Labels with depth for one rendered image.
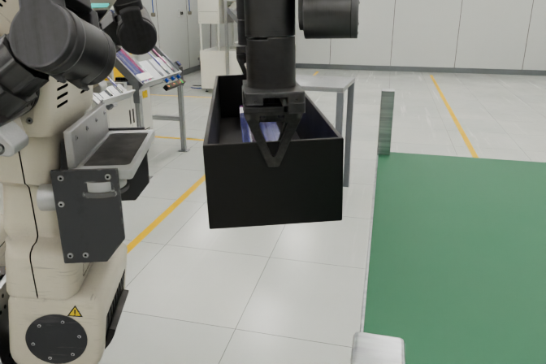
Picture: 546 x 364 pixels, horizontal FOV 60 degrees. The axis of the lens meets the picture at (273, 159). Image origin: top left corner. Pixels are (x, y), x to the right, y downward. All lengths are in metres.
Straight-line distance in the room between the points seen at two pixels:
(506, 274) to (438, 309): 0.14
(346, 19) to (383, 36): 9.27
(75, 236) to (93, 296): 0.13
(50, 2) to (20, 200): 0.40
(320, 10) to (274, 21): 0.05
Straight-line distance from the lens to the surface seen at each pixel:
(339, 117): 2.95
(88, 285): 0.94
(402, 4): 9.77
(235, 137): 0.97
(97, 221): 0.81
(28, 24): 0.61
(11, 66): 0.64
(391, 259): 0.69
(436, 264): 0.69
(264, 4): 0.53
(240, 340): 2.04
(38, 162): 0.85
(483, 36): 9.93
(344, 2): 0.52
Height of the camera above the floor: 1.29
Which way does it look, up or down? 18 degrees down
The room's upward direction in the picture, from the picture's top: straight up
